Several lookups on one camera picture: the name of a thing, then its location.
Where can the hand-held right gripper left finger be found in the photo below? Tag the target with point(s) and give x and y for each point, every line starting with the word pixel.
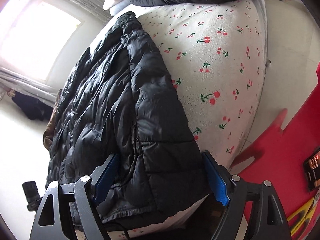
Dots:
pixel 106 177

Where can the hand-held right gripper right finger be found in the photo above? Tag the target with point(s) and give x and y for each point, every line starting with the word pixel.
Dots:
pixel 217 180

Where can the dark hanging clothes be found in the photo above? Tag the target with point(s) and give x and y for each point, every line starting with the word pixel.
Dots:
pixel 32 106

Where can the red plastic chair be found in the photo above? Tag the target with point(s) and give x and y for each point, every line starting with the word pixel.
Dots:
pixel 275 155

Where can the brown jacket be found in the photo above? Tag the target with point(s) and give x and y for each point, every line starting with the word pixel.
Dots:
pixel 51 130

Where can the smartphone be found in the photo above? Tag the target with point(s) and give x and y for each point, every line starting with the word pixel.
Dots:
pixel 313 172

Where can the patterned light curtain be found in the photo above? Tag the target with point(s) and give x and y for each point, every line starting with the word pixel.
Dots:
pixel 82 0
pixel 27 82

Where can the window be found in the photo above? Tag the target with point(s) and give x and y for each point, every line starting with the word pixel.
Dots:
pixel 37 40

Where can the white folded blanket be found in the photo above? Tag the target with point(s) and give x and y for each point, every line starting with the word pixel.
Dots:
pixel 118 1

